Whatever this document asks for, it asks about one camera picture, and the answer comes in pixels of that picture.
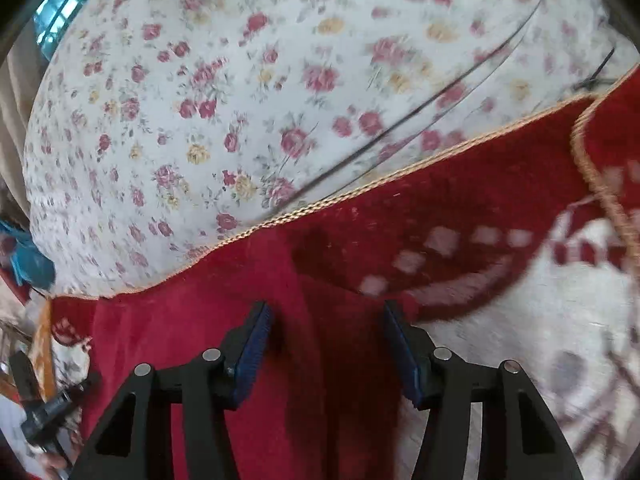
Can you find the red and white fleece blanket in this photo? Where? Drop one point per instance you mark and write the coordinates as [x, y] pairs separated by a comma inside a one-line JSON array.
[[500, 200]]

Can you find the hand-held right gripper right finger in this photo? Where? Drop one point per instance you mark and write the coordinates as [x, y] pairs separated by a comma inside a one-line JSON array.
[[402, 355]]

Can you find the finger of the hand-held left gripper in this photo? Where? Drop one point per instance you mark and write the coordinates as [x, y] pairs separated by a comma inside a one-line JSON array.
[[55, 407]]

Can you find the floral bed sheet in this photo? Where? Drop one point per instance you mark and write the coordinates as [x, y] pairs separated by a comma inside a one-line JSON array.
[[200, 110]]

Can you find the blue cloth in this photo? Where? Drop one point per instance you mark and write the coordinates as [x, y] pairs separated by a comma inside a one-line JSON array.
[[27, 260]]

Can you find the dark red garment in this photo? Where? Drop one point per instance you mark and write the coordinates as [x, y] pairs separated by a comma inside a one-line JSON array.
[[310, 410]]

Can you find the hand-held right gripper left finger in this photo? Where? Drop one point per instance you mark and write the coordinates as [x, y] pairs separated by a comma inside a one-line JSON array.
[[252, 350]]

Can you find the beige curtain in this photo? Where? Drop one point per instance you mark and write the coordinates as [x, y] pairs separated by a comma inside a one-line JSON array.
[[17, 120]]

